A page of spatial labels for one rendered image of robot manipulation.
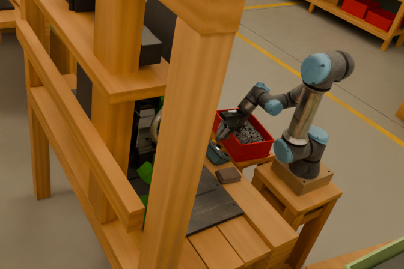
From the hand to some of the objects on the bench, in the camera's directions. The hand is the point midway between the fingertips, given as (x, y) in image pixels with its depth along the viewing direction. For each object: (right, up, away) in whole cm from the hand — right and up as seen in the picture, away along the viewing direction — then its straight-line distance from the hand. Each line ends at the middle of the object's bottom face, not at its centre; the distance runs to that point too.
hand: (216, 138), depth 203 cm
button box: (-2, -10, -1) cm, 11 cm away
